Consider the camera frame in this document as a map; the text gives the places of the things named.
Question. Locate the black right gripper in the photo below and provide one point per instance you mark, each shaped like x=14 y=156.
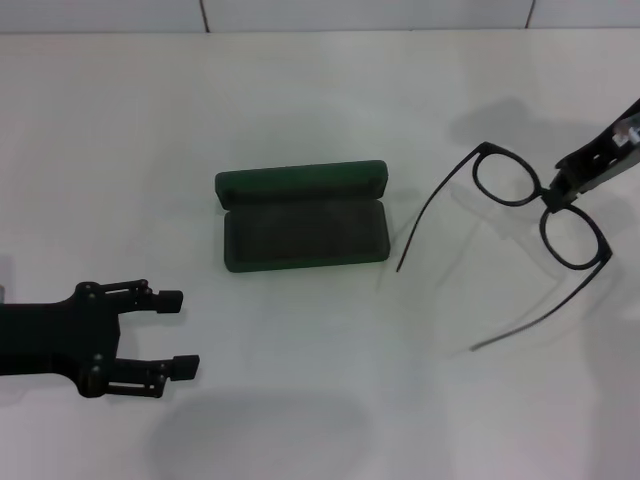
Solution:
x=600 y=155

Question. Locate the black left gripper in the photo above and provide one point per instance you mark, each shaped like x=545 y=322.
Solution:
x=50 y=340

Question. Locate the black glasses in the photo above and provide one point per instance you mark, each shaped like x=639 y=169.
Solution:
x=606 y=255

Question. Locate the green glasses case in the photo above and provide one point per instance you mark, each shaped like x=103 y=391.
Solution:
x=300 y=240

